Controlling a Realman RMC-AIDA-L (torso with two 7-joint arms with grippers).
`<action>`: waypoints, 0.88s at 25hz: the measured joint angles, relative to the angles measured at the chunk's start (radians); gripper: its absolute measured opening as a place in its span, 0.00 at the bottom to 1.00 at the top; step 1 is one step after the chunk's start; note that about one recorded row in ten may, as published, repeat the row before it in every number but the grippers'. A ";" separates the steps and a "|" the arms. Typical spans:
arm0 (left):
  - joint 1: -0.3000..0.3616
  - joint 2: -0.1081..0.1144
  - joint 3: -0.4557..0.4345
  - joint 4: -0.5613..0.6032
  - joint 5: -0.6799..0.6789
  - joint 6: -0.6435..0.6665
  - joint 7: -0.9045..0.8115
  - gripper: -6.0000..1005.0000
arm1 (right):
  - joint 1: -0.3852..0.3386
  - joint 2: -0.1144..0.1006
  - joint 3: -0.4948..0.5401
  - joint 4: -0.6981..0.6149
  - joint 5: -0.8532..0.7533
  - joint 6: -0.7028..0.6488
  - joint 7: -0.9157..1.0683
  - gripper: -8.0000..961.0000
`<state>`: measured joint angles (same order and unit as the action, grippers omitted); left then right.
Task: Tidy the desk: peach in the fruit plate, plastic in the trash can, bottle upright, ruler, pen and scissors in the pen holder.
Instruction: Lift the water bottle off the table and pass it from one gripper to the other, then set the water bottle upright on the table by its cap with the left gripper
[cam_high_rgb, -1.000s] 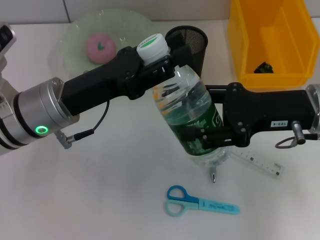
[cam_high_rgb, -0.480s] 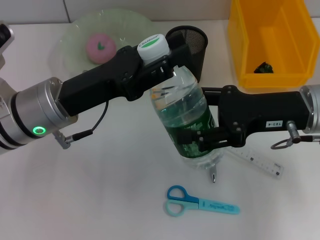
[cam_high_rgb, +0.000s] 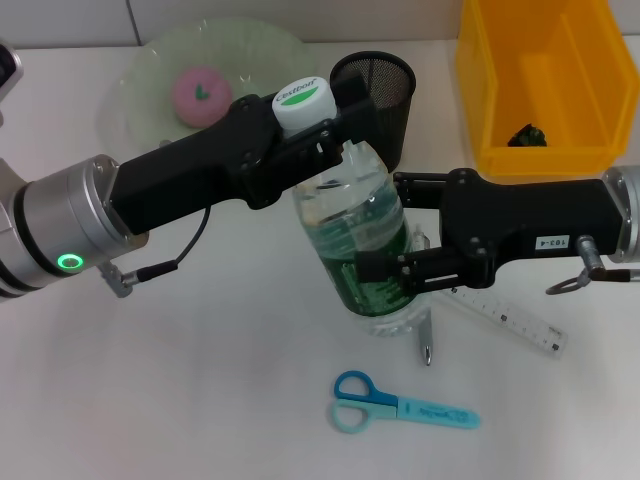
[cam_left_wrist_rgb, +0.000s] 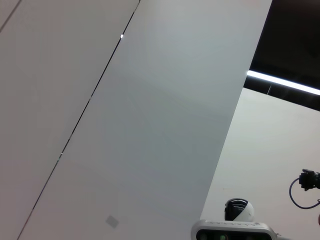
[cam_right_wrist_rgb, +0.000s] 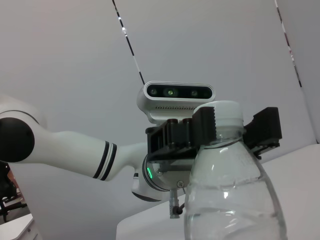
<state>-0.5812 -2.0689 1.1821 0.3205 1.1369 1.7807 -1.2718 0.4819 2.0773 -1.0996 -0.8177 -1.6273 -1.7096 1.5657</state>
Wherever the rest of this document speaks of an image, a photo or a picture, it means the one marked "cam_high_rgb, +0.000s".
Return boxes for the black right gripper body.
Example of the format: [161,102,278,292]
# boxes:
[438,167,627,291]

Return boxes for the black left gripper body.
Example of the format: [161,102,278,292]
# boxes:
[107,94,287,237]

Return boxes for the clear water bottle green label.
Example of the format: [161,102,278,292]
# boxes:
[272,75,432,339]

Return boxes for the pink peach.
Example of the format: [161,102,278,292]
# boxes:
[171,65,235,130]

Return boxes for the blue scissors with sheath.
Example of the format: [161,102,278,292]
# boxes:
[327,369,482,435]

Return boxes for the black mesh pen holder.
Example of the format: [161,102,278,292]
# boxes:
[329,50,417,170]

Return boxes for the grey white ballpoint pen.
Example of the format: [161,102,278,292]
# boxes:
[410,223,435,368]

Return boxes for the green glass fruit plate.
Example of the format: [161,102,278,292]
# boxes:
[97,17,321,167]

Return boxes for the clear plastic ruler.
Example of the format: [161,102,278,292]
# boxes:
[439,287,570,360]

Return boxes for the yellow plastic bin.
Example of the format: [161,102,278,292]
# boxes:
[453,0,640,187]

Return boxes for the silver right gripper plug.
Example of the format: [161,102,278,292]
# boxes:
[574,234,607,280]

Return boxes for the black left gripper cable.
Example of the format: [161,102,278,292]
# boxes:
[97,204,212,300]

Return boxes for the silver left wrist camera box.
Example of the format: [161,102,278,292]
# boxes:
[0,39,25,104]

